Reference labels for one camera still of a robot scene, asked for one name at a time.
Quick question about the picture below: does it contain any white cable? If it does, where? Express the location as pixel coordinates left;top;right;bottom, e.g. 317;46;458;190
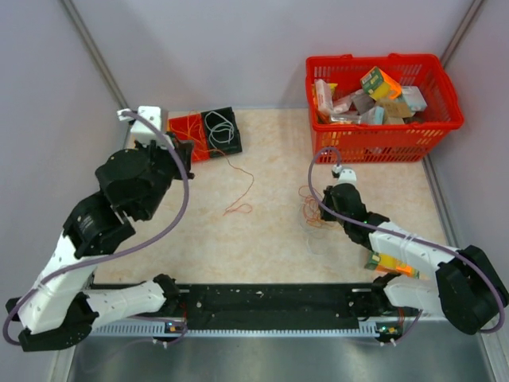
204;111;235;150
300;202;339;255

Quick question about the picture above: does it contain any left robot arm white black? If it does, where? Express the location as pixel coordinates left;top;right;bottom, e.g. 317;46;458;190
14;141;181;352

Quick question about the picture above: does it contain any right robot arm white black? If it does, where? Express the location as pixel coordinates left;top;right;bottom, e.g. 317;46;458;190
320;183;508;334

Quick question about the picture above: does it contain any red plastic bin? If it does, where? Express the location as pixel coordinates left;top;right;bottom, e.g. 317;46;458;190
168;113;210;162

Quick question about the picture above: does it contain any black plastic bin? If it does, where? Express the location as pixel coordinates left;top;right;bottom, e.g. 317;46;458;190
200;107;243;158

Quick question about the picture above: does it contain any green orange carton on table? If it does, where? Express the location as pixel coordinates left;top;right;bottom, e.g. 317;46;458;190
364;251;419;279

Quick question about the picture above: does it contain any brown cardboard box in basket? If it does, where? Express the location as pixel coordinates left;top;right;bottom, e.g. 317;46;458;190
375;99;414;125

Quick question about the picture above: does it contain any red shopping basket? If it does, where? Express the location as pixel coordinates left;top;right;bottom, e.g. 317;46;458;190
305;53;464;163

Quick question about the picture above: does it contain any pink white packet in basket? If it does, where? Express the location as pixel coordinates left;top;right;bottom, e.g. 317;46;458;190
314;79;333;115

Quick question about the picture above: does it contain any green yellow carton in basket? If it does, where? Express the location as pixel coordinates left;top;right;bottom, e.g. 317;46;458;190
360;66;402;101

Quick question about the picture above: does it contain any light blue box in basket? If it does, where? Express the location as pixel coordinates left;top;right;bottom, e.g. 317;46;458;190
401;86;428;112

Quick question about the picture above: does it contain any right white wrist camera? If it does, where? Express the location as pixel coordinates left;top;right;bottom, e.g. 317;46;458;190
332;165;357;186

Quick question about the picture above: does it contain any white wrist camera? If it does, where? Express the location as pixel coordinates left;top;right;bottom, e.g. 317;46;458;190
332;165;357;186
117;106;168;146

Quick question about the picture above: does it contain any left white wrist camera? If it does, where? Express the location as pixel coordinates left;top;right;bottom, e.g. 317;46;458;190
117;106;168;146

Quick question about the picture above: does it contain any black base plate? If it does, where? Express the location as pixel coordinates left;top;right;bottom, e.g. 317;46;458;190
173;283;399;331

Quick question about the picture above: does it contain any grey slotted cable duct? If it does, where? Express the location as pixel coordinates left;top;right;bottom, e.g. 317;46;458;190
90;320;400;339

